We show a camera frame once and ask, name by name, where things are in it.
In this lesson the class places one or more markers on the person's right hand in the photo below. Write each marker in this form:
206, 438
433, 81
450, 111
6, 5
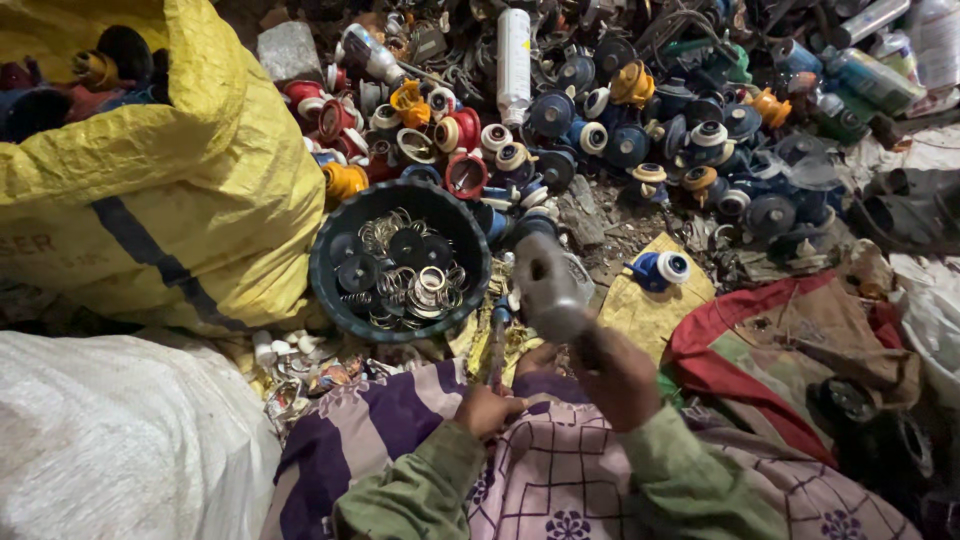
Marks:
619, 382

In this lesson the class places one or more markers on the person's left hand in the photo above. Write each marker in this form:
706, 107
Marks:
484, 412

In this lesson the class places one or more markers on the person's left fingers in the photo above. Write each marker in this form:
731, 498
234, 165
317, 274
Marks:
504, 403

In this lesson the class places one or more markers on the person's right fingers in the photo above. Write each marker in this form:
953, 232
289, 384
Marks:
594, 367

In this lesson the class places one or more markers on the thin metal chisel rod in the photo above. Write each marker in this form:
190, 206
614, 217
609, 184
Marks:
498, 352

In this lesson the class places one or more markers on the grey metal hammer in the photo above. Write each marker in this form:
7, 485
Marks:
551, 289

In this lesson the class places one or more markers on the yellow sack piece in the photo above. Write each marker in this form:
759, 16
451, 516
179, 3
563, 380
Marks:
649, 319

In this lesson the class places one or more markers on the small blue cap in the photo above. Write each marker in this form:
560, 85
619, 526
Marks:
501, 310

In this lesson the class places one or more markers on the purple pink patterned garment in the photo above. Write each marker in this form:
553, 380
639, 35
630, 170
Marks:
555, 480

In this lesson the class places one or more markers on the blue cap with white nozzle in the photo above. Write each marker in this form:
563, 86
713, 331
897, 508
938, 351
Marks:
658, 271

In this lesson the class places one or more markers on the red striped cloth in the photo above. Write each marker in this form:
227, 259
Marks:
712, 367

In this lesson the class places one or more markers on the pile of metal rings and discs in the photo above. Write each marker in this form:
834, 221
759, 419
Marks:
397, 274

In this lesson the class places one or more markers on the crumpled printed wrappers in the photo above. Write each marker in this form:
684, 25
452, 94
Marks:
322, 382

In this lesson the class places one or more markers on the pile of small white plastic pieces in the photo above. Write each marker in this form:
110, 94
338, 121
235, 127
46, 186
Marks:
289, 346

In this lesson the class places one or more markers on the dark round plastic bowl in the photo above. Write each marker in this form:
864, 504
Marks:
330, 255

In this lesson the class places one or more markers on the heap of coloured plastic caps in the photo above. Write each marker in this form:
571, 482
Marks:
622, 127

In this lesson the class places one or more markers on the brown crumpled cloth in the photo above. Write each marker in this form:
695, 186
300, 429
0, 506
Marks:
847, 337

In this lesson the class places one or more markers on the black round machine part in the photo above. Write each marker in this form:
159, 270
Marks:
862, 427

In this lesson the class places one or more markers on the clear plastic sheet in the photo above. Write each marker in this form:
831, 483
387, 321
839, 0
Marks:
802, 161

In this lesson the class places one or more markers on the white spray can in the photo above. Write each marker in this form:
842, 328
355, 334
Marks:
514, 60

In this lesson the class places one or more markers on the white plastic bag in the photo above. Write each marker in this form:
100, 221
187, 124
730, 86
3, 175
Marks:
934, 322

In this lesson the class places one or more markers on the black plastic pipe pieces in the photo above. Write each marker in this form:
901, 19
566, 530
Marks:
907, 210

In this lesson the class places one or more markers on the yellow woven sack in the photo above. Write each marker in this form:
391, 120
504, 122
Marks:
195, 195

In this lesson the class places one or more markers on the clear bottle with dark cap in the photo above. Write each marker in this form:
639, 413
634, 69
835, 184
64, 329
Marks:
373, 54

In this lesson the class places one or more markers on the white woven sack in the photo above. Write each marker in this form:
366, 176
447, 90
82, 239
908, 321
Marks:
112, 442

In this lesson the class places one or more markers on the heap of spray cans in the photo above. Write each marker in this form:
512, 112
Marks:
874, 75

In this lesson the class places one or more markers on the grey stone block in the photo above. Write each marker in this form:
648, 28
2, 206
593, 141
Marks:
289, 52

